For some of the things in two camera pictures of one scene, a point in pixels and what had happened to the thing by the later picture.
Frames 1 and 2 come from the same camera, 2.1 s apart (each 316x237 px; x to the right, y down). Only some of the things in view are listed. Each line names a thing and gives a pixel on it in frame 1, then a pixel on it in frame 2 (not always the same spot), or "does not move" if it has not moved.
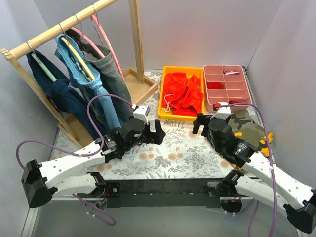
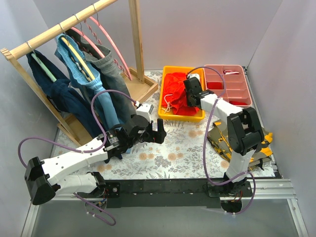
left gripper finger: (148, 134) does not move
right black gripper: (204, 126) to (190, 99)
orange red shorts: (182, 94) does not move
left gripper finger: (158, 137) does not move
